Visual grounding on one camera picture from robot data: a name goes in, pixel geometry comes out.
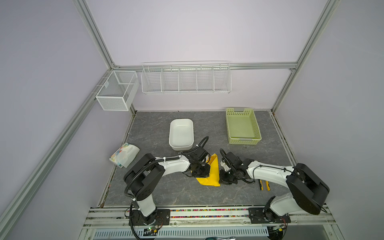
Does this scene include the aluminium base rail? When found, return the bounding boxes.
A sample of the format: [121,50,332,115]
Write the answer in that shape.
[83,206,336,229]

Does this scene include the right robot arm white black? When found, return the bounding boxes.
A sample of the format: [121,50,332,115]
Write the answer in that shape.
[219,149,330,223]

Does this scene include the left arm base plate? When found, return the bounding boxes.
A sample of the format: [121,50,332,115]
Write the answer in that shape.
[130,209,171,226]

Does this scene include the yellow black pliers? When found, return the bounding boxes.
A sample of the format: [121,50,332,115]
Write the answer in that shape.
[258,180,271,191]

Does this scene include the green perforated plastic basket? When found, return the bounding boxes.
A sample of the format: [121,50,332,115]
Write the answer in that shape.
[226,108,262,145]

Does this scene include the white mesh box basket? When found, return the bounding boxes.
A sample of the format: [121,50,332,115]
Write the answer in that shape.
[96,71,140,112]

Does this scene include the white wire wall rack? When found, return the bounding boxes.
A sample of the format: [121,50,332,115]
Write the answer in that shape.
[142,61,232,94]

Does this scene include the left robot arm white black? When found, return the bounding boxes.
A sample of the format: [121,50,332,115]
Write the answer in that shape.
[124,136,211,219]

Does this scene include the yellow paper napkin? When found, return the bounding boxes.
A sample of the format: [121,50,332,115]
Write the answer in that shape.
[197,154,221,187]

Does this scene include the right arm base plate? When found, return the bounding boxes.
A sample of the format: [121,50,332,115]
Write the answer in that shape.
[248,208,291,224]

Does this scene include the white oval plastic tub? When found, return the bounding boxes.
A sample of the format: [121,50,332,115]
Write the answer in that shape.
[169,119,194,152]

